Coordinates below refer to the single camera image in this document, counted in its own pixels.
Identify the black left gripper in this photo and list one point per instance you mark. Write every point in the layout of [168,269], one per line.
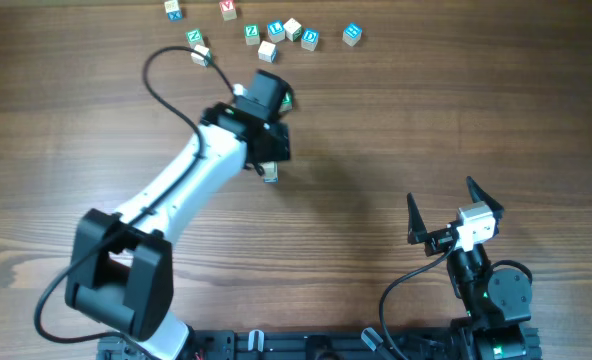
[282,153]

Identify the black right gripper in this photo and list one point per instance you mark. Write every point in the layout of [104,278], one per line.
[438,242]

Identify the plain block blue Z side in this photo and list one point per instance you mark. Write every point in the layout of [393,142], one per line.
[271,179]

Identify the block with green E top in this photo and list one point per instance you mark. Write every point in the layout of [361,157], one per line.
[287,103]

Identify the block with blue D top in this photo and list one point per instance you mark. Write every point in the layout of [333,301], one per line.
[309,39]

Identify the plain block red side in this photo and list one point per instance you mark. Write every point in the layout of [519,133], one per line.
[270,169]

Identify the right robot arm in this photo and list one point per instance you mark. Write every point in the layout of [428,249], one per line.
[496,296]

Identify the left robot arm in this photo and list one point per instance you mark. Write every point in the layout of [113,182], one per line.
[122,272]

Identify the block with green Z middle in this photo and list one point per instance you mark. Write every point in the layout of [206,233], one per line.
[252,34]

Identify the block with green z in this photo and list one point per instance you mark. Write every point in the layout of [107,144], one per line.
[195,37]
[252,34]

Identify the block with blue L top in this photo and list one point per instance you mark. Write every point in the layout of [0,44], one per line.
[276,31]

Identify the plain block dark green side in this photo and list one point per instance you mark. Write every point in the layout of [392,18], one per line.
[293,29]

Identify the block with green Z top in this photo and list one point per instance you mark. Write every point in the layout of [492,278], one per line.
[195,37]

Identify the block with blue top right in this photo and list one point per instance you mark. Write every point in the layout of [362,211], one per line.
[352,34]

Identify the block with red V top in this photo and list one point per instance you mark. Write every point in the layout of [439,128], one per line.
[228,9]

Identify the block with blue X side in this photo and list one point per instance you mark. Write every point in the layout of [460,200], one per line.
[173,10]

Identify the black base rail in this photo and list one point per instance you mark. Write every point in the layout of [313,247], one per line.
[426,343]

